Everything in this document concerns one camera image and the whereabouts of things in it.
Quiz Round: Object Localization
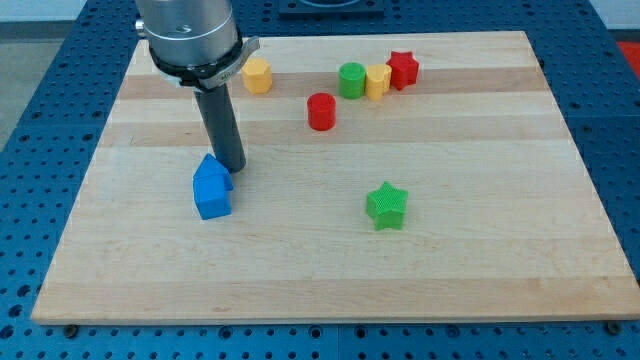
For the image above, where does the yellow hexagon block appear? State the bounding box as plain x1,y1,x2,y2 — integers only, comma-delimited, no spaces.
241,58,273,94

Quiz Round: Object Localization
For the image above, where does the green star block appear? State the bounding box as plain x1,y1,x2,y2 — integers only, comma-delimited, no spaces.
366,181,409,231

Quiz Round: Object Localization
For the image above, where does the blue house-shaped block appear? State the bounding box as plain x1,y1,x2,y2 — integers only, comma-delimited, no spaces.
192,153,234,220

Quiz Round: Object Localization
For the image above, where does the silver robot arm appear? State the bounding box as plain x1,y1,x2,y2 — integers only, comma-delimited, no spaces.
136,0,260,92

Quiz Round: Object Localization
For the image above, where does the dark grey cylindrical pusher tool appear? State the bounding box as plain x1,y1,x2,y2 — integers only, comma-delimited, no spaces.
194,85,246,173

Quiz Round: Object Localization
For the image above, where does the green cylinder block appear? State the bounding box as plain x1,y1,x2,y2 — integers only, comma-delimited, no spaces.
338,62,366,99

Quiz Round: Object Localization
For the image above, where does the wooden board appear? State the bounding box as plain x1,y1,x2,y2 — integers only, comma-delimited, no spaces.
32,31,639,325

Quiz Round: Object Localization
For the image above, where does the yellow heart block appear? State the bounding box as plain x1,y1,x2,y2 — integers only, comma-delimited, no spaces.
365,64,392,101

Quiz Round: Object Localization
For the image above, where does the red star block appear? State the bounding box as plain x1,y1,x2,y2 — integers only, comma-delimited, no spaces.
386,51,419,91

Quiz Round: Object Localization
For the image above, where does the red cylinder block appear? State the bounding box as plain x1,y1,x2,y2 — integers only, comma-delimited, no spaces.
307,92,336,131

